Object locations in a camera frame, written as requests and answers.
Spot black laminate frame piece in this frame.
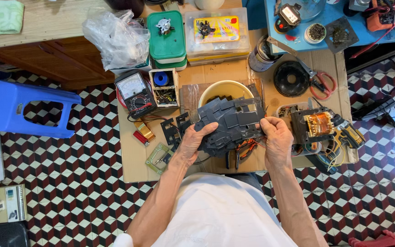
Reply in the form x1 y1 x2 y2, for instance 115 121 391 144
176 112 192 138
160 118 181 146

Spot red handled scissors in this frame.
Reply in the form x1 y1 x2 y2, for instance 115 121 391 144
267 36 337 101

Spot clear plastic tray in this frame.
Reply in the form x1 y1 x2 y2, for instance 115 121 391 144
275 102 309 119

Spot metal tin can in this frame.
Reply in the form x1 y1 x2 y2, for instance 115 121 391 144
248 35 284 72

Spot yellow plastic bowl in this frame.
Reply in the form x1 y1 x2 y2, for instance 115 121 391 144
198 80 255 108

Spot small metal motor part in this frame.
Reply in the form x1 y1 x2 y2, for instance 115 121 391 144
156 18 175 35

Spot crumpled clear plastic bag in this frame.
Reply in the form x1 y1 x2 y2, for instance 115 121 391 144
82 10 150 71

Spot gold tape roll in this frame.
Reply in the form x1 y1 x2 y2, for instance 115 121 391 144
134 121 156 142

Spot round tin of screws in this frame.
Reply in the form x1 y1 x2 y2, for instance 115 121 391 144
304 23 327 44

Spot blue table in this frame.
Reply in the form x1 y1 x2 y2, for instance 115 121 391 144
264 0 395 55

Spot black round plastic disc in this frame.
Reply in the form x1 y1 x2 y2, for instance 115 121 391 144
274 61 310 97

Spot yellow black cordless drill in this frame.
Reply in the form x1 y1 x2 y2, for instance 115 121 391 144
316 110 366 172

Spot black bag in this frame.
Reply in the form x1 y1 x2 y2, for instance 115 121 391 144
0 222 30 247

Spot green folded cloth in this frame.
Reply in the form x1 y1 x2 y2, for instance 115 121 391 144
0 0 25 35

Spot small wooden parts box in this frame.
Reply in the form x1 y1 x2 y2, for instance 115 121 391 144
148 68 180 109

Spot transformer with copper winding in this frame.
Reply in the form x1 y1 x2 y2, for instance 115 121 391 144
290 106 337 145

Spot blue solder spool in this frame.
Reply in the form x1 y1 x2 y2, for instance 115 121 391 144
153 71 169 87

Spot red lighter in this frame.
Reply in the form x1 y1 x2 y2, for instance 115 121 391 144
133 131 149 147

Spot person's left hand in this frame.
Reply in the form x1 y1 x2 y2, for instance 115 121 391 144
176 122 219 167

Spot stack of dark lamination plates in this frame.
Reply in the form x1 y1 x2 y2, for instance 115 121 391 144
194 97 267 158

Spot grey metal plate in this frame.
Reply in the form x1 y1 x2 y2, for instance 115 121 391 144
324 16 359 54

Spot person's white shirt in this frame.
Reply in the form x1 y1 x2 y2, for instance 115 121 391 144
112 172 298 247

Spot black plastic fan part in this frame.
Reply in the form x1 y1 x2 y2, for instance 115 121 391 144
197 21 216 39

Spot black handheld device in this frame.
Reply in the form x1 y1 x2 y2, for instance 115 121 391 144
352 97 395 129

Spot green lidded plastic container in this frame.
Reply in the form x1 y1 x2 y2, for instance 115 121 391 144
147 10 188 71

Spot analog multimeter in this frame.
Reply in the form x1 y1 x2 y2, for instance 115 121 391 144
114 70 157 120

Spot clear plastic organizer box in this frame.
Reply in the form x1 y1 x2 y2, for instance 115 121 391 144
184 8 252 66

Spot orange handled pliers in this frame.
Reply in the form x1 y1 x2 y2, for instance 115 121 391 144
225 139 258 170

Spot blue plastic stool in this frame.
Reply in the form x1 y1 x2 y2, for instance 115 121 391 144
0 77 82 139

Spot green circuit board frame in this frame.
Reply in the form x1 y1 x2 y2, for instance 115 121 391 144
145 142 175 175

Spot cardboard sheet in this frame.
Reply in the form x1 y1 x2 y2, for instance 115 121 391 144
117 29 359 183

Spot white electronic device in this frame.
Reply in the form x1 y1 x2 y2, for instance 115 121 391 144
0 184 28 224

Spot wooden desk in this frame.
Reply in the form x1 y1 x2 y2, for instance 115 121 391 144
0 0 243 90

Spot red plastic object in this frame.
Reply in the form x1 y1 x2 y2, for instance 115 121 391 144
348 230 395 247

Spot person's right hand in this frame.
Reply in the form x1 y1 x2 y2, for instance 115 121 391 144
259 116 294 171

